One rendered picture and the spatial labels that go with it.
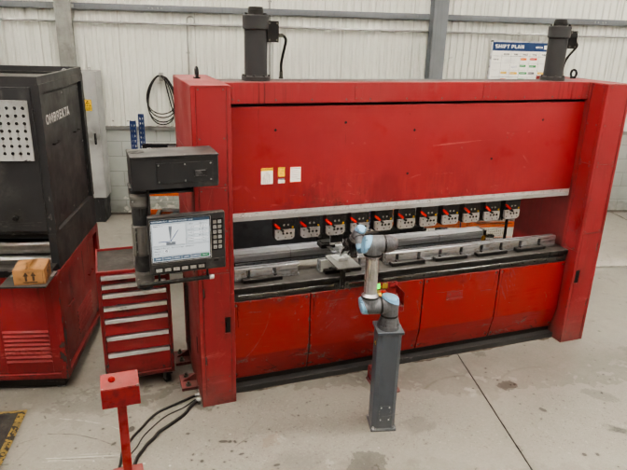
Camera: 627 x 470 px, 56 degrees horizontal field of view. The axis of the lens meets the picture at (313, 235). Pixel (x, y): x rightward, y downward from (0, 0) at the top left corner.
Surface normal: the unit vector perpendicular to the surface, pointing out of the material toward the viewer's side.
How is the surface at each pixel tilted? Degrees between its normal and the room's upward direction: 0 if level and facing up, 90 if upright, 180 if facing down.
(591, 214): 90
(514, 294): 90
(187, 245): 90
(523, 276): 90
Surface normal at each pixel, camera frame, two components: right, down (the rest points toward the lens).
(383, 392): 0.11, 0.33
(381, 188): 0.33, 0.32
